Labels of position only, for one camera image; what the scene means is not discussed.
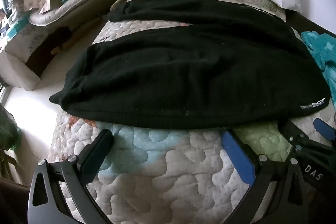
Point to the black pants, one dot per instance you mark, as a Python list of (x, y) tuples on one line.
[(183, 77)]

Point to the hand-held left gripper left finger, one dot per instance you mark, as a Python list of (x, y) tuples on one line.
[(97, 151)]

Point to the teal star towel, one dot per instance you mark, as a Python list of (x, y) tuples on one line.
[(321, 50)]

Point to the dark green bag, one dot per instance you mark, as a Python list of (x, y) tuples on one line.
[(9, 129)]

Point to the open cardboard box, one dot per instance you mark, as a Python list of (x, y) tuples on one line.
[(29, 56)]

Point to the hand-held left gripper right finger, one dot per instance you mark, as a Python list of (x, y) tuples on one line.
[(237, 157)]

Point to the quilted patchwork blanket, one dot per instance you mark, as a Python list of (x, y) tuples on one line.
[(157, 174)]

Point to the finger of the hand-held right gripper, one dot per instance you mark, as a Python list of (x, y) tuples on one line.
[(288, 130), (324, 129)]

